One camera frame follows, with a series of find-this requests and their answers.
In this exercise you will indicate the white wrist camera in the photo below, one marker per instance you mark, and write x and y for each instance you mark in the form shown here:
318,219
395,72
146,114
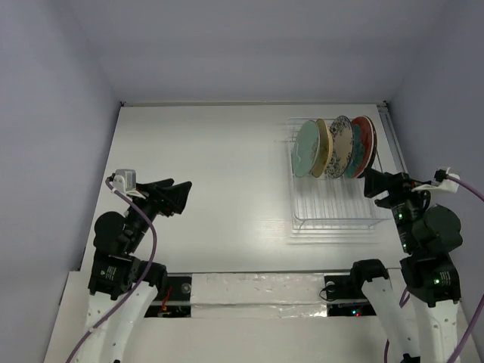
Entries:
444,181
124,181

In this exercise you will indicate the white foam strip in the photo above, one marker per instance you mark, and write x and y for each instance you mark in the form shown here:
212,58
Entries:
257,295

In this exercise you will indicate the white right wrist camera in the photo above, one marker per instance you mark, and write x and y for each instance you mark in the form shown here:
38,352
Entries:
444,181

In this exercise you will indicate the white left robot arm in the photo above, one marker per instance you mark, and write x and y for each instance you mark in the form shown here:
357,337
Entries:
125,279

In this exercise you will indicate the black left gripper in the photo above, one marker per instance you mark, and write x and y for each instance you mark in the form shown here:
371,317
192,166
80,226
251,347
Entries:
156,193

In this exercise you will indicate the white wire dish rack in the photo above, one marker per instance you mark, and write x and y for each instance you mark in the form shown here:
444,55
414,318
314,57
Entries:
323,204

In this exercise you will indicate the light green plate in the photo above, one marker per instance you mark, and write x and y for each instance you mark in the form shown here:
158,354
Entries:
305,149

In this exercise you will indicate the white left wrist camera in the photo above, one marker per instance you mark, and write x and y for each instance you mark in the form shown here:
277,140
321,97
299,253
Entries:
124,181

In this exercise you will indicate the dark teal brown-rimmed plate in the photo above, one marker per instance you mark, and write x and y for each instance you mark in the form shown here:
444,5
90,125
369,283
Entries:
373,150

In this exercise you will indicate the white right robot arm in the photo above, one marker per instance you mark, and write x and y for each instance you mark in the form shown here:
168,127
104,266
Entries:
428,233

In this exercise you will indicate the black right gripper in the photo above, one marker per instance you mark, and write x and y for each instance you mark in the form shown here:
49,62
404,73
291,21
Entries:
390,190

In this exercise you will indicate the aluminium table edge rail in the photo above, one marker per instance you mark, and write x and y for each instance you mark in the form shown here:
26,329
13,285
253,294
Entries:
391,137

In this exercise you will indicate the yellow cream plate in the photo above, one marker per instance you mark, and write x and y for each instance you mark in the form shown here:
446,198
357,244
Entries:
325,150

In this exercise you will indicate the red plate teal flower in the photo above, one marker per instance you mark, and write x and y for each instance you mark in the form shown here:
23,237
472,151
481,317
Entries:
363,142

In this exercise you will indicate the blue floral white plate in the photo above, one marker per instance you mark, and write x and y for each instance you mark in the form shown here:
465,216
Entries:
343,141

